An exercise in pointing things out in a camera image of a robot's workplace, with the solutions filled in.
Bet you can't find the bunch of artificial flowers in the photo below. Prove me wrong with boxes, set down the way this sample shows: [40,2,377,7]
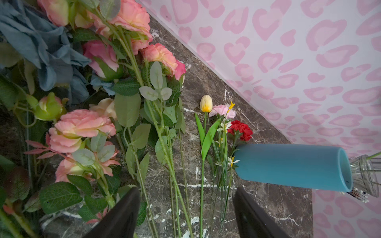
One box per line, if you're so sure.
[1,1,191,238]

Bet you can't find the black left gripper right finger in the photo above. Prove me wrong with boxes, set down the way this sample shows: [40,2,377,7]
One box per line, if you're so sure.
[233,187,290,238]

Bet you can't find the yellow tulip flower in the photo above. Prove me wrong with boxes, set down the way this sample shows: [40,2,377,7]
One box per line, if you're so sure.
[194,95,216,238]

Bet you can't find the red carnation flower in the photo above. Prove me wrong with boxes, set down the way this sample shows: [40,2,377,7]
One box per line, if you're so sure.
[220,120,253,223]

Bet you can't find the clear ribbed glass vase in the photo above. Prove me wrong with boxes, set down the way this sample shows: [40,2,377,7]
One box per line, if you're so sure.
[349,153,381,198]

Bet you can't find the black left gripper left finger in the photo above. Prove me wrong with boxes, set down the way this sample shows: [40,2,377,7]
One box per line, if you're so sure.
[84,187,140,238]

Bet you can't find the teal cylindrical vase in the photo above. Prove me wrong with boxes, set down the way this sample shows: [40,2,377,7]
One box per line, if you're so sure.
[234,144,353,192]

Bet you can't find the light pink carnation flower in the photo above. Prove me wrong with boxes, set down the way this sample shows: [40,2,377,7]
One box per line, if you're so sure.
[208,105,236,119]

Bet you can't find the blue grey artificial flower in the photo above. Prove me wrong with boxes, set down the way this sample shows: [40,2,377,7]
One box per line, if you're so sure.
[1,1,115,108]

